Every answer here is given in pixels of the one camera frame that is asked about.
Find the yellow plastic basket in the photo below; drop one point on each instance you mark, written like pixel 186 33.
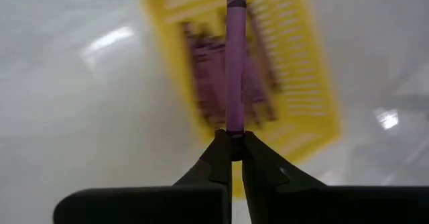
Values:
pixel 301 123

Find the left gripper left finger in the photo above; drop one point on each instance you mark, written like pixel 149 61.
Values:
pixel 214 170

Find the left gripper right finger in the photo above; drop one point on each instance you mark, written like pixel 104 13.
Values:
pixel 264 173

